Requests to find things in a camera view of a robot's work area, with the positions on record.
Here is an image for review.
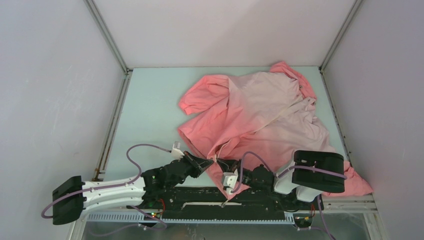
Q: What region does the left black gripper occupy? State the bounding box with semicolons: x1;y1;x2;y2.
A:
166;150;214;189

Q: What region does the pink zip-up jacket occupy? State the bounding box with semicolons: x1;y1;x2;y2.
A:
177;60;375;202

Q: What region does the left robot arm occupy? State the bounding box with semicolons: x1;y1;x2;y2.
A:
51;151;214;226

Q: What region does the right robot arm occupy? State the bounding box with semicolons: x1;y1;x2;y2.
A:
217;150;347;209

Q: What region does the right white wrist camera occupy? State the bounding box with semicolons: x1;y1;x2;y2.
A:
221;169;239;195

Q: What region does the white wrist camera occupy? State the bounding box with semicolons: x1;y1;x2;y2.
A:
170;141;185;160
221;169;239;195

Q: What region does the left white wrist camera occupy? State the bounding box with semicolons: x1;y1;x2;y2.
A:
170;141;185;160

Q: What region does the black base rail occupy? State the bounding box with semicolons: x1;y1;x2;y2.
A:
137;187;322;220

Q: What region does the white cable tray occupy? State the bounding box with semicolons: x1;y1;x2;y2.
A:
86;211;311;225

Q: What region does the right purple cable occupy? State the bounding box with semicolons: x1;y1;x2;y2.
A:
231;151;348;240

